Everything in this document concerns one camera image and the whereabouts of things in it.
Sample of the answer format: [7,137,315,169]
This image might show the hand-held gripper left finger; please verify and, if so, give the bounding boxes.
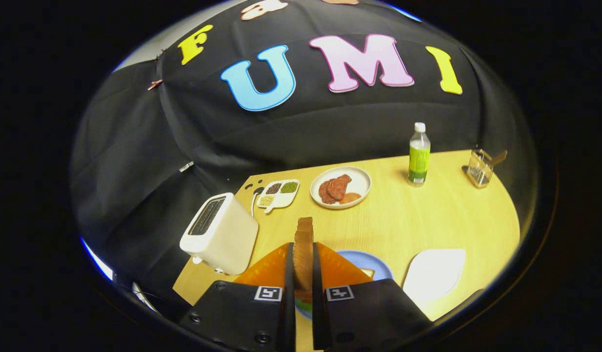
[178,242,296,352]

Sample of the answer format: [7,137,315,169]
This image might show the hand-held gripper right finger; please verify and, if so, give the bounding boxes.
[312,242,434,352]

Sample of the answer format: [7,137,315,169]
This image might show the brown-crusted bread slice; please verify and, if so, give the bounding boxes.
[294,217,315,302]

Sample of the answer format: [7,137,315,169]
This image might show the blue plate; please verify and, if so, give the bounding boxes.
[295,250,394,321]

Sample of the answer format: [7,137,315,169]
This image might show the white toaster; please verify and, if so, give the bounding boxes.
[179,192,259,275]

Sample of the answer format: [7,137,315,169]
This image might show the white divided condiment tray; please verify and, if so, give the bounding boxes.
[256,179,300,214]

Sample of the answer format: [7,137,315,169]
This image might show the brown meat slices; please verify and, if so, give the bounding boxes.
[319,175,352,204]

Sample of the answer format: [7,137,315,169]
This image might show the white plate with meat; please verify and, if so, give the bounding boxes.
[311,166,372,210]

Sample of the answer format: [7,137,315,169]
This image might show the white flat plate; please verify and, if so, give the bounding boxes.
[402,248,466,305]

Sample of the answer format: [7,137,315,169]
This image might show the black backdrop cloth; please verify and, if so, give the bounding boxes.
[70,0,538,299]

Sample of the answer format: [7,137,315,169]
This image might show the green label plastic bottle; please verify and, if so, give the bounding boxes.
[407,122,431,187]

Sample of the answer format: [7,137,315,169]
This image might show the clear glass jar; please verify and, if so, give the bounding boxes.
[461,148,508,189]

